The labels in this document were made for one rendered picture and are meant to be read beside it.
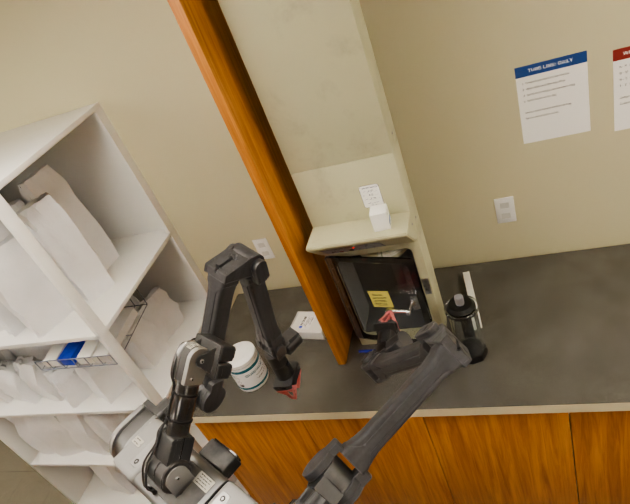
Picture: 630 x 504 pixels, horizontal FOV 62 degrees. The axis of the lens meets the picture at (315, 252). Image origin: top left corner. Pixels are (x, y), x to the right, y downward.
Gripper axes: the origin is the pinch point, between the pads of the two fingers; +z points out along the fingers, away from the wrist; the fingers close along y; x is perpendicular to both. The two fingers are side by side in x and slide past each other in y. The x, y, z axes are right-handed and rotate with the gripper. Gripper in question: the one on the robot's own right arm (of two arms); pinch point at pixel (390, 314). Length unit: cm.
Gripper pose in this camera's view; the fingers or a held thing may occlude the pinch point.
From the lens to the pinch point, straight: 175.6
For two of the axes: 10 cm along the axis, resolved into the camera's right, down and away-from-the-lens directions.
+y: -3.4, -7.7, -5.4
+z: 2.1, -6.2, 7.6
